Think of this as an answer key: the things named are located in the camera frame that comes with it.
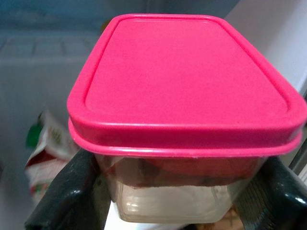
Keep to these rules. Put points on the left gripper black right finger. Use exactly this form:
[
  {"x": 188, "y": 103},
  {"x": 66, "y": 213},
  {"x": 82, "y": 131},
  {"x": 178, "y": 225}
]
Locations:
[{"x": 278, "y": 201}]

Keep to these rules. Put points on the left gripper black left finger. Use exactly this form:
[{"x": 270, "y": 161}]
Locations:
[{"x": 67, "y": 198}]

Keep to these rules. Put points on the clear container with pink lid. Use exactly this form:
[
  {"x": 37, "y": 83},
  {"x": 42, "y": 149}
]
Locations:
[{"x": 182, "y": 83}]

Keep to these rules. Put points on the white fridge compartment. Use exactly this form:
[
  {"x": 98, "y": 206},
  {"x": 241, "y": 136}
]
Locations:
[{"x": 36, "y": 72}]

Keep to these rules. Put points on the green red white food packet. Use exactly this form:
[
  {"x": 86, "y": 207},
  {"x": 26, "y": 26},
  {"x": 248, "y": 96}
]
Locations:
[{"x": 50, "y": 143}]

